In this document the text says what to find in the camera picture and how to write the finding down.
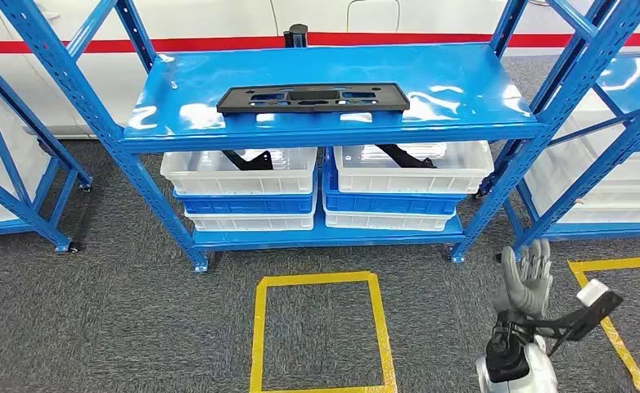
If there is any black plastic mounting panel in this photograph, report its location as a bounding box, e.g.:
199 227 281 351
215 82 411 115

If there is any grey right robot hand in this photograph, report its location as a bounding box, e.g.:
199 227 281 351
493 238 554 321

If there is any black barrier post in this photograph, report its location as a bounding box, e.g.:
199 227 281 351
282 23 310 49

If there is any blue storage bin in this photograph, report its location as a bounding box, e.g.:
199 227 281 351
321 149 467 216
172 173 319 215

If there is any black angled plastic part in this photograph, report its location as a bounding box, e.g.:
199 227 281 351
375 143 438 169
221 149 275 172

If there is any white car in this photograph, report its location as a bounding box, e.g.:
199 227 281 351
0 0 640 141

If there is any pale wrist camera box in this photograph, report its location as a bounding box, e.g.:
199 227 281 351
575 278 610 308

